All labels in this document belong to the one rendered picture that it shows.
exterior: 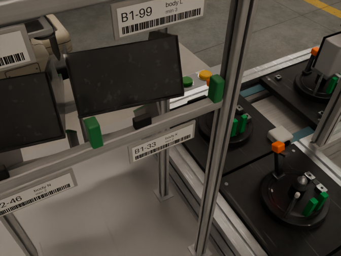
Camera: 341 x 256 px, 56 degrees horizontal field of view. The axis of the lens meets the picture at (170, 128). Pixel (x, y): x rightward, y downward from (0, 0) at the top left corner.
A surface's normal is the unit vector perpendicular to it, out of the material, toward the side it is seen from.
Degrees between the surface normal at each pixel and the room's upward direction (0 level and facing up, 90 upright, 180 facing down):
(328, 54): 90
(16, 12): 90
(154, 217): 0
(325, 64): 90
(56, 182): 90
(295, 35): 0
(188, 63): 0
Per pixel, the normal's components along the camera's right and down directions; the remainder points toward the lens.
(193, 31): 0.01, -0.70
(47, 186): 0.49, 0.63
